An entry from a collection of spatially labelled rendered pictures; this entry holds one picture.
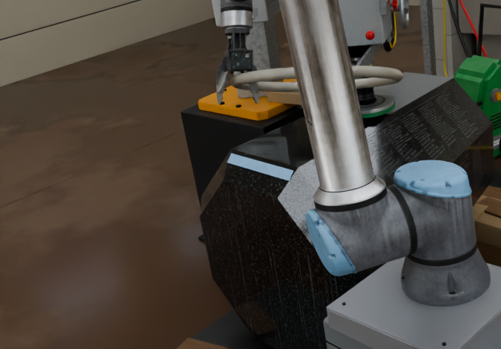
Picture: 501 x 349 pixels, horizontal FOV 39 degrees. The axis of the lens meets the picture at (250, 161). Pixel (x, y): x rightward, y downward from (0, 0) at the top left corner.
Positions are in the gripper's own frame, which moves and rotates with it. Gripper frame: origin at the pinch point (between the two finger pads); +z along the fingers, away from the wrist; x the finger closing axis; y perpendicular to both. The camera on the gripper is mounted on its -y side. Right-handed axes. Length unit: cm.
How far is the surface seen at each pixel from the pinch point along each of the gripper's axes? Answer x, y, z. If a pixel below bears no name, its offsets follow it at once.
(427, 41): 184, -287, -59
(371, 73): 31.6, 23.3, -5.3
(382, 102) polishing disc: 64, -57, -2
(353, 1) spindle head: 48, -40, -37
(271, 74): 6.0, 18.4, -5.9
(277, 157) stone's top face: 21, -45, 17
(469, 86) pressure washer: 163, -183, -18
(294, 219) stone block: 23, -32, 38
